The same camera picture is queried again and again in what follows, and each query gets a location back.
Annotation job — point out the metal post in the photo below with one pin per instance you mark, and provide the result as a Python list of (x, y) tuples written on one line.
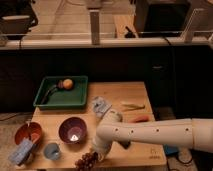
[(95, 27)]

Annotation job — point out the black remote control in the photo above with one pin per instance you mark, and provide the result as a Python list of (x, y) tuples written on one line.
[(125, 145)]

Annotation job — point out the orange carrot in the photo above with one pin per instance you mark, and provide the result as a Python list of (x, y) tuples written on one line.
[(140, 119)]

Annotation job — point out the black handled brush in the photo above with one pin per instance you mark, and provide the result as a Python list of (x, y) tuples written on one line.
[(51, 90)]

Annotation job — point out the purple bowl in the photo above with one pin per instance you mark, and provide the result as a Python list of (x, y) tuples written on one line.
[(72, 130)]

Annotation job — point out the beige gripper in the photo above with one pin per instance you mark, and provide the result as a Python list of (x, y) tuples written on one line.
[(102, 155)]

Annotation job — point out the red bowl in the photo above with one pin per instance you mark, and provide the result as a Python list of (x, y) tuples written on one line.
[(32, 131)]

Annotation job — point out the black monitor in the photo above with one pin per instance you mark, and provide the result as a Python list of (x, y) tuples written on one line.
[(160, 15)]

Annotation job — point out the pale green bean pods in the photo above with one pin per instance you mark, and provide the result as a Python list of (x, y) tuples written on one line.
[(129, 106)]

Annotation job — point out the blue cup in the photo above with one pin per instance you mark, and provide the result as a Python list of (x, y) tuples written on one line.
[(52, 151)]

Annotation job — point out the blue box on floor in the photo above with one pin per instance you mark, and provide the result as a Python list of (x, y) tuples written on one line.
[(170, 150)]

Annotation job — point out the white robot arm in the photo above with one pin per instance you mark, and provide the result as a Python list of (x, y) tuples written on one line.
[(192, 133)]

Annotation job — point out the green plastic tray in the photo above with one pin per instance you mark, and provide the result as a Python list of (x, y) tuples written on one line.
[(75, 98)]

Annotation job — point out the dark red grape bunch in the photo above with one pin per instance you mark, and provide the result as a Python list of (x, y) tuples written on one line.
[(86, 162)]

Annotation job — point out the black office chair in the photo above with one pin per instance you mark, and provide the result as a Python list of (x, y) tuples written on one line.
[(16, 18)]

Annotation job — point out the orange fruit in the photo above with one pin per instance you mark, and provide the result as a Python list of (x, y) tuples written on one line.
[(68, 84)]

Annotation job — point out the blue sponge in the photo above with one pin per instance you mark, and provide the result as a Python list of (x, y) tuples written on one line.
[(20, 154)]

